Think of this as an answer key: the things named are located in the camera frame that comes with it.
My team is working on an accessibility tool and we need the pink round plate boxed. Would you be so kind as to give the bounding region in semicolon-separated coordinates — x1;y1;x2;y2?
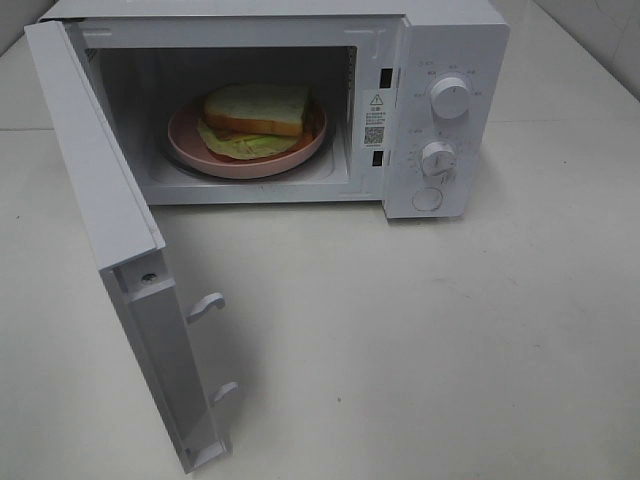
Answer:
168;99;328;180

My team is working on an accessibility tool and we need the white microwave oven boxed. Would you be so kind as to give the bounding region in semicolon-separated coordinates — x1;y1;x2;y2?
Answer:
36;1;509;219

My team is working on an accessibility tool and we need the white microwave knob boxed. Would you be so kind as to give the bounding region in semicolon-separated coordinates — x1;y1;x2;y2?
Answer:
429;75;470;120
421;141;457;176

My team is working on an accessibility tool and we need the white warning label sticker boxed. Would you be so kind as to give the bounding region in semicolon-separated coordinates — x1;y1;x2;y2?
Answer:
361;89;392;149

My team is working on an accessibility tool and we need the white microwave door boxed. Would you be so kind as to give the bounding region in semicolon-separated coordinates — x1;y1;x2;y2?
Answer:
25;21;237;473

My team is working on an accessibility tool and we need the white round door button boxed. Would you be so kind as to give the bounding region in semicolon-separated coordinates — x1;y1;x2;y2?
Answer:
411;187;443;212

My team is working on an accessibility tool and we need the white lower microwave knob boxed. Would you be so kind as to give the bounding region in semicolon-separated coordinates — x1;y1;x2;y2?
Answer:
421;141;457;176

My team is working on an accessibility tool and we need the sandwich with white bread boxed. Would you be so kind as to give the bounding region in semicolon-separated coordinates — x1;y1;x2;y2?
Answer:
197;84;316;161

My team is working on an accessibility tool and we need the white upper microwave knob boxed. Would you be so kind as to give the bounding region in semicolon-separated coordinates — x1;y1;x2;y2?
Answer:
429;75;470;120

